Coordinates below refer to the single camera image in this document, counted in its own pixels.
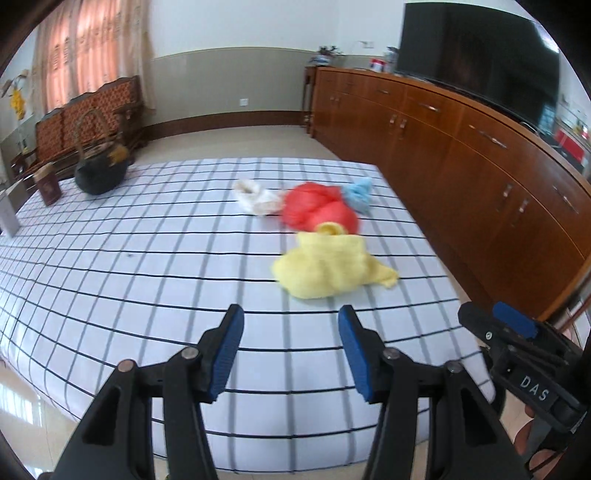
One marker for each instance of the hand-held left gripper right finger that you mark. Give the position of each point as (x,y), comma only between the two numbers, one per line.
(358,355)

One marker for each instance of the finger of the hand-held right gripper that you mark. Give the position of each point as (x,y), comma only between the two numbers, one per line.
(478,323)
(515,321)

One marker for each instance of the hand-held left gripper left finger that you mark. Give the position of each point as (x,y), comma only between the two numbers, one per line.
(226,350)

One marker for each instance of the black trash bin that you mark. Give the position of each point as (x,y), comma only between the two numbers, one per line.
(496,392)

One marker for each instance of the yellow bag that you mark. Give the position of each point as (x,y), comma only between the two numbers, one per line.
(323,267)

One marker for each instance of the checked white tablecloth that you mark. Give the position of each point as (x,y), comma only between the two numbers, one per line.
(161,286)

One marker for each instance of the red plastic bag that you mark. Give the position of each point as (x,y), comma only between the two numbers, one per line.
(314,207)

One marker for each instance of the white crumpled tissue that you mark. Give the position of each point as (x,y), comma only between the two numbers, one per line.
(254,198)

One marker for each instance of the light blue crumpled bag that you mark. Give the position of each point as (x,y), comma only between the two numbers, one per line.
(360,194)

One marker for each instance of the long wooden cabinet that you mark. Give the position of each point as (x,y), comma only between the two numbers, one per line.
(461,161)

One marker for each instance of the brown box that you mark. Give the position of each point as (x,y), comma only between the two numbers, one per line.
(48,187)

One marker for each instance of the grey standing card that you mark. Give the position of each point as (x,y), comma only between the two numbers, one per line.
(8,212)

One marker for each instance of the black television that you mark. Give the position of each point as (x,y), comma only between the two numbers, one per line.
(471,50)

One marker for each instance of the red and white box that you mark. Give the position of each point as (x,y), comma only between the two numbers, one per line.
(377,65)

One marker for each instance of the wooden bench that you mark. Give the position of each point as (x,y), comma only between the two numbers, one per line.
(87,110)

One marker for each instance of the potted plant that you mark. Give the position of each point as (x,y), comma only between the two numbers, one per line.
(323,57)

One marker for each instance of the yellow flowers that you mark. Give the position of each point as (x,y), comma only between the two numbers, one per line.
(17,99)

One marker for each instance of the pink curtain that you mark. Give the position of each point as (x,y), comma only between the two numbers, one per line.
(92,50)

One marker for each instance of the white wall socket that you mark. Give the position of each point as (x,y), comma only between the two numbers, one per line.
(244,102)

